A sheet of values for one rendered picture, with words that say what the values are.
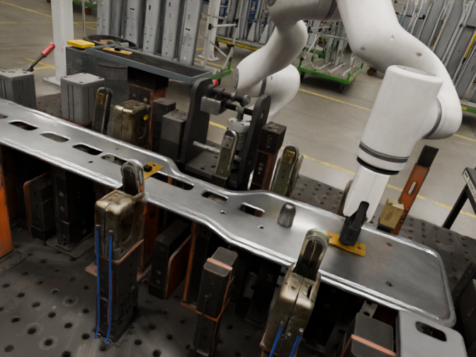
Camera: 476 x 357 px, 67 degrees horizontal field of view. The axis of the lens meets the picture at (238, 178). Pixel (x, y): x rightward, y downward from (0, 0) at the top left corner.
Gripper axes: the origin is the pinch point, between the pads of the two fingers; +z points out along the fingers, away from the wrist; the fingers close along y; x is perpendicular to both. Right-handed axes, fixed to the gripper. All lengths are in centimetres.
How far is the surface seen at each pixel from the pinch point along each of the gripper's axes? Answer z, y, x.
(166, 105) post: -6, -19, -54
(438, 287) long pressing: 3.3, 2.3, 17.7
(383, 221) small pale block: 1.1, -10.9, 6.7
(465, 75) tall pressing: 30, -703, 152
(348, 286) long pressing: 3.7, 11.4, 2.1
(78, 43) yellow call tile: -13, -31, -94
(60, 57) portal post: 71, -267, -340
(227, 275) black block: 4.4, 19.7, -17.5
